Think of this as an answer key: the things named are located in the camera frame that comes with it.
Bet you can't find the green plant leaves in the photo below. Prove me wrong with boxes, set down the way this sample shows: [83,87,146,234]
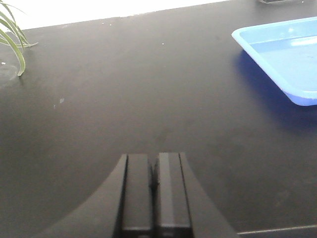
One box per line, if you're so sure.
[0,0,38,77]

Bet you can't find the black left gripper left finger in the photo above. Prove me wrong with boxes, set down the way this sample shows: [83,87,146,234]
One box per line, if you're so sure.
[37,154,153,238]

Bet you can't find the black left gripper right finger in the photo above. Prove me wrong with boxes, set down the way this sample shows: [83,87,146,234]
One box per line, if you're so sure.
[155,152,238,238]

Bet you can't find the blue plastic tray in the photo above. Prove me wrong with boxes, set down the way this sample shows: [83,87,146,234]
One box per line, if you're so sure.
[231,17,317,106]

